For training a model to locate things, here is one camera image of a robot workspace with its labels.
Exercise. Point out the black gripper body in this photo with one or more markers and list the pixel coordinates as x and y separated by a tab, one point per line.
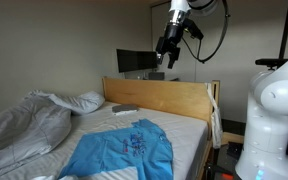
168	42

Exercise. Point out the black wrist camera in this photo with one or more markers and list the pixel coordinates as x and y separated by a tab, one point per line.
191	27

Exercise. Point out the white pillow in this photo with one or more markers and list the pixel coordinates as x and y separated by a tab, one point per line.
79	105

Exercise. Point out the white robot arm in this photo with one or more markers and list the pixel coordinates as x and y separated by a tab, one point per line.
263	156

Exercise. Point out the wooden headboard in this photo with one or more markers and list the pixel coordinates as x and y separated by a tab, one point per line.
176	97

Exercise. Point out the black camera on stand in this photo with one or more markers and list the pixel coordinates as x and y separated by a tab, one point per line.
271	63

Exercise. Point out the blue t-shirt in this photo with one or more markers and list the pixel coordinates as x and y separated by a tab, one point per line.
144	146

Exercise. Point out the black monitor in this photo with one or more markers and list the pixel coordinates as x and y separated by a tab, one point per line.
135	60

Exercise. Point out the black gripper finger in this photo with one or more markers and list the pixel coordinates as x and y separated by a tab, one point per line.
159	58
173	57

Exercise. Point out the grey folded cloth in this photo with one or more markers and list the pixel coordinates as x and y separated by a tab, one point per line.
124	109

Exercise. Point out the grey duvet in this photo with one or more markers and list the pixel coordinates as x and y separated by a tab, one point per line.
30	129

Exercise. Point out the white bed sheet mattress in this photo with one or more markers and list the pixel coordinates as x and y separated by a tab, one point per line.
188	137

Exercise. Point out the white bag on bedpost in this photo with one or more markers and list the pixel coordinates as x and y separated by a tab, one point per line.
216	125

